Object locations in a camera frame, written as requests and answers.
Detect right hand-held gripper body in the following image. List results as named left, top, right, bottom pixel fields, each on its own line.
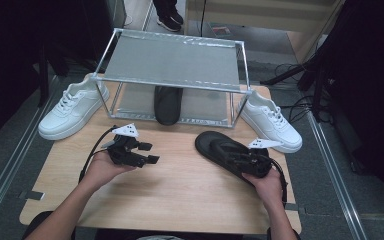
left=243, top=137, right=285, bottom=179

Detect wooden cabinet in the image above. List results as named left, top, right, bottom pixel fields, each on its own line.
left=183, top=0, right=344, bottom=64

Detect silver metal shoe rack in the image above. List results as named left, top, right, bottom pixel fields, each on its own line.
left=90, top=27, right=253, bottom=129

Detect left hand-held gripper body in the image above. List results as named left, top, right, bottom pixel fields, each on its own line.
left=100, top=122, right=146, bottom=168

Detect black slipper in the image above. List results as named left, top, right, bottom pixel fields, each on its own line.
left=194, top=130, right=274, bottom=186
left=153, top=85, right=184, bottom=126

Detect person's right hand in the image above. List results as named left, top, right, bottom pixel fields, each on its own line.
left=241, top=166, right=284, bottom=209

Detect black hanging cable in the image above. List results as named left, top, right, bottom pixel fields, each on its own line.
left=199, top=0, right=208, bottom=38

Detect black tape strip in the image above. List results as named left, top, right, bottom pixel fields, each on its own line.
left=283, top=202, right=306, bottom=214
left=19, top=190, right=45, bottom=201

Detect black tripod stand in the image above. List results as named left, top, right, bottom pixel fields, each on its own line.
left=259, top=59, right=318, bottom=93

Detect person's left hand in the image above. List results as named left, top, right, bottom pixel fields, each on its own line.
left=79, top=150, right=138, bottom=193

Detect black floor cable bundle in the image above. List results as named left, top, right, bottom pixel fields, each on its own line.
left=273, top=62, right=318, bottom=148

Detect white sneaker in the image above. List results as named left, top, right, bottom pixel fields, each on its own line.
left=38, top=73, right=110, bottom=141
left=236, top=89, right=304, bottom=154

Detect dark curtain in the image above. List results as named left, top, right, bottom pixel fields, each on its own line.
left=308, top=0, right=384, bottom=218
left=0, top=0, right=114, bottom=153

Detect red book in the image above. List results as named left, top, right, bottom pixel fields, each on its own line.
left=212, top=25, right=233, bottom=38

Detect grey metal cabinet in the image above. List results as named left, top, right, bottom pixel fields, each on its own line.
left=106, top=0, right=128, bottom=29

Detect metal floor rail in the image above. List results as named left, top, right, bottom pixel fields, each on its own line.
left=0, top=76, right=63, bottom=231
left=304, top=109, right=369, bottom=240
left=141, top=0, right=157, bottom=32

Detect black stand pole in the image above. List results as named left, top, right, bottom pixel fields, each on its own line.
left=37, top=43, right=52, bottom=108

